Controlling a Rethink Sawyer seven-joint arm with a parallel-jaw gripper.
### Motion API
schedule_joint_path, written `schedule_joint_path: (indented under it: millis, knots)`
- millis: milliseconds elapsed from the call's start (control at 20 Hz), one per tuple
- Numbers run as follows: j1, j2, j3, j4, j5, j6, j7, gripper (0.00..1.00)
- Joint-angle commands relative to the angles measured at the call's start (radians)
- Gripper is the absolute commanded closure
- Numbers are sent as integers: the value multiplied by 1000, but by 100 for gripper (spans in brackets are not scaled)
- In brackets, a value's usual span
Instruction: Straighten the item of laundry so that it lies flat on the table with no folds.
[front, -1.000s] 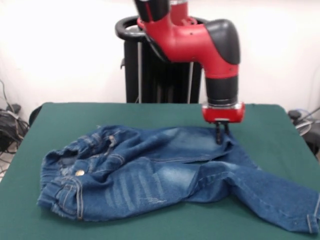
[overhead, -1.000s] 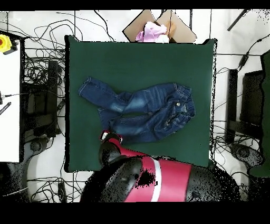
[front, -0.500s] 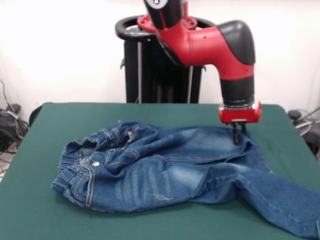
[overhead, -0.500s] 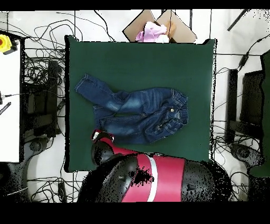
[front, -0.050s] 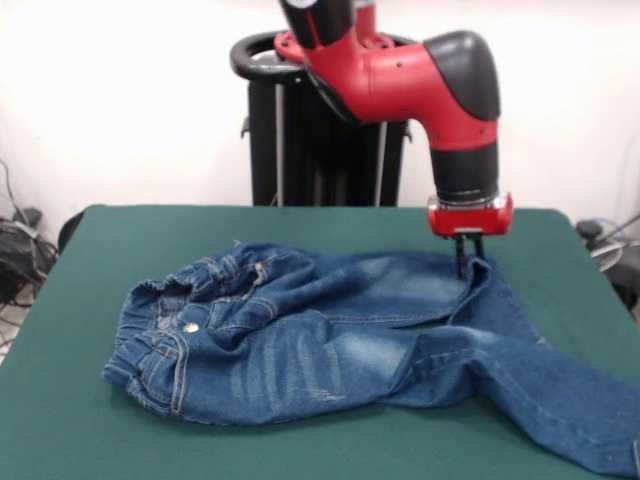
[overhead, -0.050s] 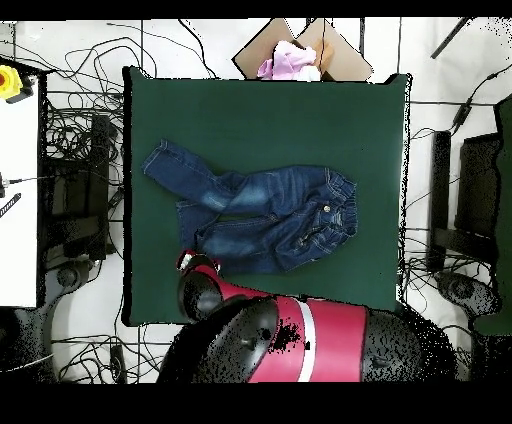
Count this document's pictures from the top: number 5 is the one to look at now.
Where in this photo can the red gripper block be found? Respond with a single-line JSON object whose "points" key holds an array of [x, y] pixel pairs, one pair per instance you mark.
{"points": [[470, 220]]}

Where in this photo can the blue denim jeans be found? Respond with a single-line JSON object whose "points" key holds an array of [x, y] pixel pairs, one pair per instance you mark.
{"points": [[300, 350]]}

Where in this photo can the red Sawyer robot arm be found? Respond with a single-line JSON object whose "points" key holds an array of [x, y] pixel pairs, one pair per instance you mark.
{"points": [[400, 80]]}

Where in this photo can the black floor equipment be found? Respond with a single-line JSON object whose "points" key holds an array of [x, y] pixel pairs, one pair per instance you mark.
{"points": [[627, 285]]}

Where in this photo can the dark green table cloth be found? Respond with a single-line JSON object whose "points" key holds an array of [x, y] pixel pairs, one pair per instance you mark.
{"points": [[75, 440]]}

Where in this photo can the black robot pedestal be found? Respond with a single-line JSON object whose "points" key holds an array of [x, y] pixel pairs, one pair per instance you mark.
{"points": [[280, 150]]}

